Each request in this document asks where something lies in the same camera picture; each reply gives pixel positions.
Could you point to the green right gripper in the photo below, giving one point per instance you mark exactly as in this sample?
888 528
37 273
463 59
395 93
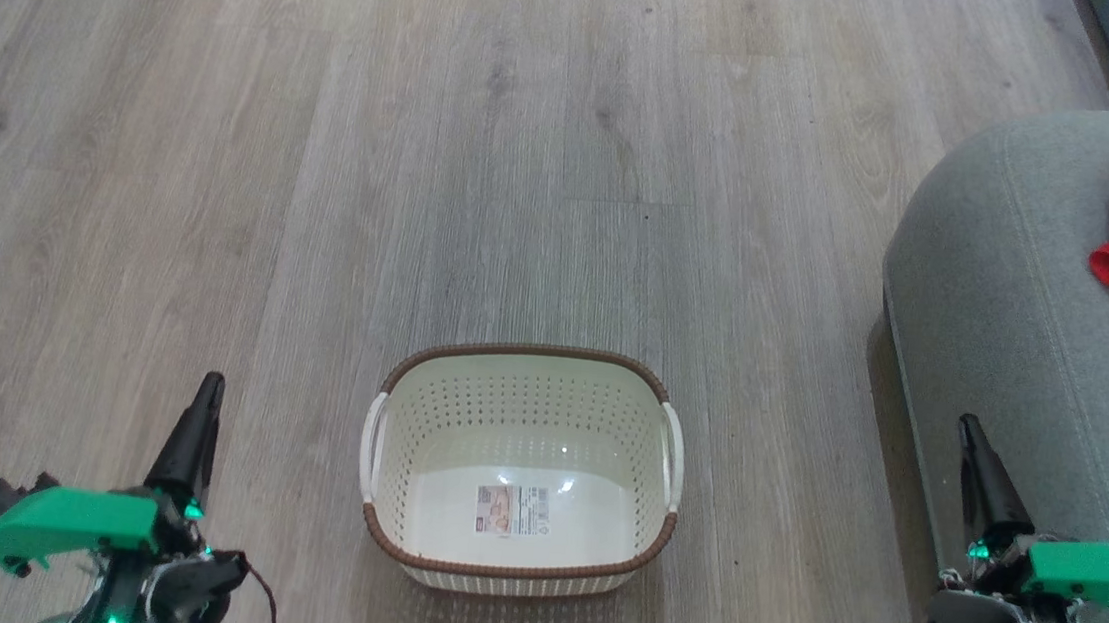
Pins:
1094 575

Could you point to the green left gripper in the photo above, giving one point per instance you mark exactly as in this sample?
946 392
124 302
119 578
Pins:
74 520

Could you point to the grey fabric sofa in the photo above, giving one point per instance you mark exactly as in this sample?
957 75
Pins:
1018 292

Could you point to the paper label sticker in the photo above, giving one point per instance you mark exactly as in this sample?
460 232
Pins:
512 511

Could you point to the cream perforated laundry basket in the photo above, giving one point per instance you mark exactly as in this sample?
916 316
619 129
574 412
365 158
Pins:
526 409

